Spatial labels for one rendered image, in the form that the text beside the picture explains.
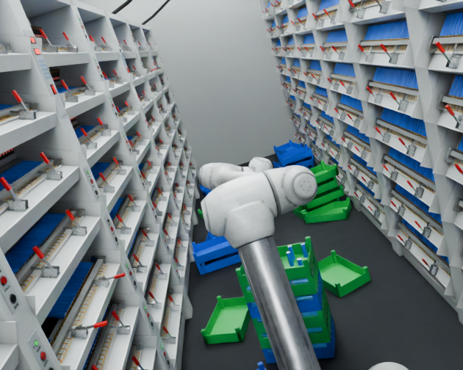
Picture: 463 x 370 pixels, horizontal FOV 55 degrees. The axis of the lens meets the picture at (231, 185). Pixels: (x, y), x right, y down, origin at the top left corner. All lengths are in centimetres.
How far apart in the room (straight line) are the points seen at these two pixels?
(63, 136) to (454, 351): 164
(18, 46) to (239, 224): 89
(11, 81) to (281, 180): 92
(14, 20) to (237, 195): 88
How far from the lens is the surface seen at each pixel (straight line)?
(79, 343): 129
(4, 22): 160
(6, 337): 102
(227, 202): 114
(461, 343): 206
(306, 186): 115
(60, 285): 124
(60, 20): 227
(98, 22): 295
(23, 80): 158
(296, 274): 182
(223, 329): 241
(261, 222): 115
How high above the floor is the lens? 134
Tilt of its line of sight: 17 degrees down
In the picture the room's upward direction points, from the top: 18 degrees counter-clockwise
